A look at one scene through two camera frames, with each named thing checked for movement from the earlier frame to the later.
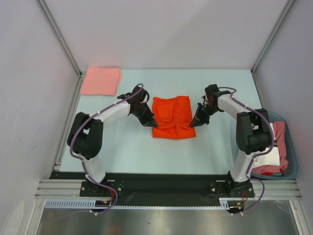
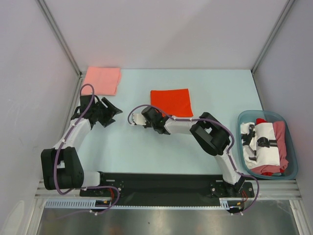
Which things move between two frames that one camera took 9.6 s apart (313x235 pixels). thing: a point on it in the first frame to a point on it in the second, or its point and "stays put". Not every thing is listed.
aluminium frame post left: x=59 y=38 stays put
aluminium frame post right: x=288 y=6 stays put
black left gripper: x=148 y=121 to x=110 y=110
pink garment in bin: x=279 y=129 stays put
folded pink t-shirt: x=99 y=81 stays put
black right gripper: x=199 y=119 to x=147 y=124
